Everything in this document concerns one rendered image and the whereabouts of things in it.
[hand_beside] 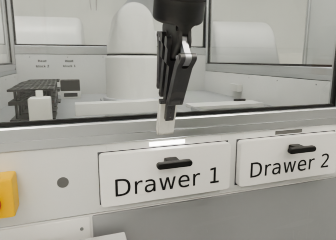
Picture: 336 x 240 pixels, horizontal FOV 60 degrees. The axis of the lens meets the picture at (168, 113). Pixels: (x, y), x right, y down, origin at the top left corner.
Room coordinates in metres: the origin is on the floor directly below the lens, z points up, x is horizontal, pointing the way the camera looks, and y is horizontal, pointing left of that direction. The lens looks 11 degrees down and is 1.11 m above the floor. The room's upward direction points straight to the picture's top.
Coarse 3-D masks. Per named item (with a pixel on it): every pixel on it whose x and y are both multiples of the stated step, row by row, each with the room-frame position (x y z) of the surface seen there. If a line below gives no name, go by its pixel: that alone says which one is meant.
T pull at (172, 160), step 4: (164, 160) 0.57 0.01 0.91; (168, 160) 0.56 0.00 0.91; (172, 160) 0.56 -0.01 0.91; (176, 160) 0.56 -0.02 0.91; (180, 160) 0.56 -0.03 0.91; (184, 160) 0.56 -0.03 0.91; (188, 160) 0.56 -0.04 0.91; (156, 164) 0.55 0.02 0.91; (160, 164) 0.54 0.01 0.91; (164, 164) 0.54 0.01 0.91; (168, 164) 0.55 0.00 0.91; (172, 164) 0.55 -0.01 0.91; (176, 164) 0.55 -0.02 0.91; (180, 164) 0.55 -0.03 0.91; (184, 164) 0.56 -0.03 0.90; (188, 164) 0.56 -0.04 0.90; (160, 168) 0.54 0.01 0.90; (164, 168) 0.54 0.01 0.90; (168, 168) 0.55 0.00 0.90
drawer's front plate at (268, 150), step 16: (240, 144) 0.64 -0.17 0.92; (256, 144) 0.65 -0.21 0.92; (272, 144) 0.66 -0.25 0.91; (288, 144) 0.68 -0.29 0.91; (304, 144) 0.69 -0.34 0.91; (320, 144) 0.71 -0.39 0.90; (240, 160) 0.64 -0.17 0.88; (256, 160) 0.65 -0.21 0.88; (272, 160) 0.66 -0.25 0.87; (288, 160) 0.68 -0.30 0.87; (320, 160) 0.71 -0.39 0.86; (240, 176) 0.64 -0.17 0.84; (272, 176) 0.67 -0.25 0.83; (288, 176) 0.68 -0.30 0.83; (304, 176) 0.70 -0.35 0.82
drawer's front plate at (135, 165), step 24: (192, 144) 0.62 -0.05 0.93; (216, 144) 0.62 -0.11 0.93; (120, 168) 0.55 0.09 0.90; (144, 168) 0.57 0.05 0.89; (192, 168) 0.60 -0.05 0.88; (216, 168) 0.62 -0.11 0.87; (120, 192) 0.55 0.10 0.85; (144, 192) 0.57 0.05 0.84; (168, 192) 0.58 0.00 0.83; (192, 192) 0.60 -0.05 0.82
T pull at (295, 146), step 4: (292, 144) 0.67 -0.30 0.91; (296, 144) 0.67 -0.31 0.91; (288, 148) 0.65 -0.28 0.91; (292, 148) 0.64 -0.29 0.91; (296, 148) 0.64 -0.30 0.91; (300, 148) 0.64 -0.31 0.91; (304, 148) 0.65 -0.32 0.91; (308, 148) 0.65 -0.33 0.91; (312, 148) 0.65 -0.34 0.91; (288, 152) 0.64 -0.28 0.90; (292, 152) 0.64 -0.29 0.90; (296, 152) 0.64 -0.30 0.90; (300, 152) 0.64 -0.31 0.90; (304, 152) 0.65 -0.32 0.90
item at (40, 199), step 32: (288, 128) 0.70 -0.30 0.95; (320, 128) 0.73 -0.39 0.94; (0, 160) 0.50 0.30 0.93; (32, 160) 0.52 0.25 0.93; (64, 160) 0.54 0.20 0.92; (96, 160) 0.56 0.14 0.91; (32, 192) 0.52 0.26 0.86; (64, 192) 0.54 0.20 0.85; (96, 192) 0.56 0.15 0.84; (224, 192) 0.65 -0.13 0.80; (0, 224) 0.50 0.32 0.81
